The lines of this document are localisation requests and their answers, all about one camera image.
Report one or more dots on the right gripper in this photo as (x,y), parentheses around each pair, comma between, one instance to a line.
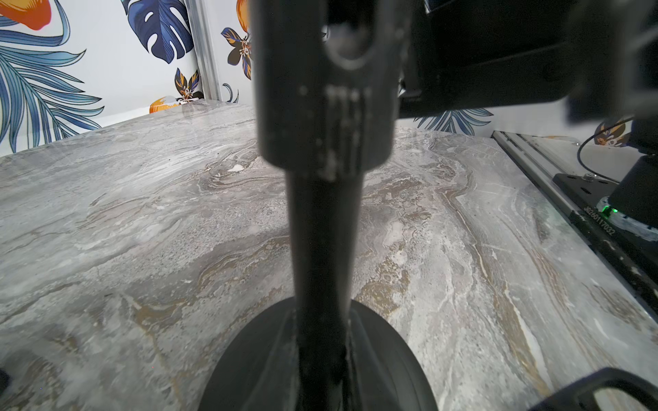
(600,56)

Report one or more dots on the black stand pole with clip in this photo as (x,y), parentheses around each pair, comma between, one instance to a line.
(326,78)

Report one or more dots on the black round stand base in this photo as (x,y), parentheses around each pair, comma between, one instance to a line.
(259,370)

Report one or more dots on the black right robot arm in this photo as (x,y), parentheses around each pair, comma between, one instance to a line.
(634,201)

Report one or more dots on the aluminium front rail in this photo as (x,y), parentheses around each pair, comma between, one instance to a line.
(583,201)

